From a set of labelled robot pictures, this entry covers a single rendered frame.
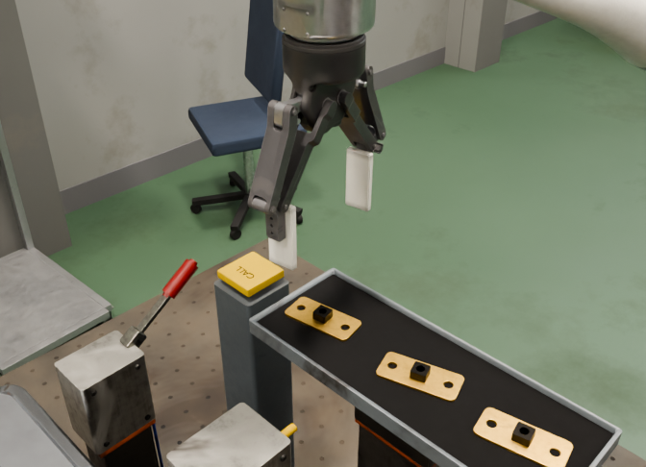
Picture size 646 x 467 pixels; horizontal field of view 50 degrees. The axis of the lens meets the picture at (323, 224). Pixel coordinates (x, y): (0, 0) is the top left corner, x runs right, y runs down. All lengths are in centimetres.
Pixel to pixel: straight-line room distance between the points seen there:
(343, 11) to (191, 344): 100
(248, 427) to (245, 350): 17
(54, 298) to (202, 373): 137
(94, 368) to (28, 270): 198
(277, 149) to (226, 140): 223
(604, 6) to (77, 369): 73
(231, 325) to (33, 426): 27
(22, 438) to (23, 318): 171
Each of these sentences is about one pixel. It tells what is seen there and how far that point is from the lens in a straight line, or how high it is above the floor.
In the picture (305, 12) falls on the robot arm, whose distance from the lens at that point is 59.
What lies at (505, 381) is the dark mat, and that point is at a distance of 74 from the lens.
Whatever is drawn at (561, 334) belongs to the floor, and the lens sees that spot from 267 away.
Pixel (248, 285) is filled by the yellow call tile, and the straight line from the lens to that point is 84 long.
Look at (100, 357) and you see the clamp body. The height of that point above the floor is 106.
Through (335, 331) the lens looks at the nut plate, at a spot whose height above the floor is 116.
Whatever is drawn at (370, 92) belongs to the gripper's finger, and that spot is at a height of 141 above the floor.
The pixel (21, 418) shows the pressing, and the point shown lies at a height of 100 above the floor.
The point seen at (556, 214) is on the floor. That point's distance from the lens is 337.
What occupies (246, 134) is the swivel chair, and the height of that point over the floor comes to 46.
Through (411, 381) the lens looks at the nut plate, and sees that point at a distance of 72.
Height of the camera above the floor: 167
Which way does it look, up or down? 32 degrees down
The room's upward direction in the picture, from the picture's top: straight up
